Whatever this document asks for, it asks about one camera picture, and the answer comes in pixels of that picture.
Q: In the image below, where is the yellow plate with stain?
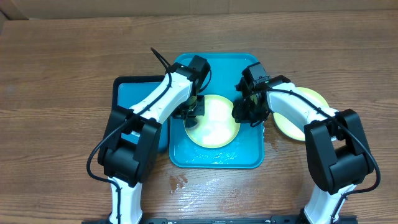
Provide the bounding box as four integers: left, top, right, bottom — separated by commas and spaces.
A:
273, 87, 328, 141

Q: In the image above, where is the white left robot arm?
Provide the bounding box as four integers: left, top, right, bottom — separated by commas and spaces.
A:
94, 57, 211, 223

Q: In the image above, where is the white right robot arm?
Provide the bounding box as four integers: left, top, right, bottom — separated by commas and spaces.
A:
232, 76, 381, 223

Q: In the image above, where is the green scrubbing sponge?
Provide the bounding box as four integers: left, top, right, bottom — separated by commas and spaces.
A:
184, 118, 198, 129

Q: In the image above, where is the small black water tray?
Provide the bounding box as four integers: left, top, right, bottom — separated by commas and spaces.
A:
111, 75, 170, 153

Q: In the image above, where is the large teal serving tray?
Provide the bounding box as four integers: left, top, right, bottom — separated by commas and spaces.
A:
169, 53, 265, 169

